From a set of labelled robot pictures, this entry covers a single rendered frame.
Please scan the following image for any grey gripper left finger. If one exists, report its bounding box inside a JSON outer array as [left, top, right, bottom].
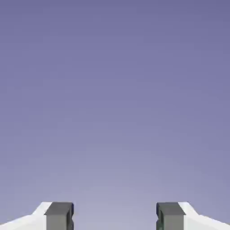
[[0, 201, 75, 230]]

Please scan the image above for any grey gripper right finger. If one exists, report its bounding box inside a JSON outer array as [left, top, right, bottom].
[[155, 201, 230, 230]]

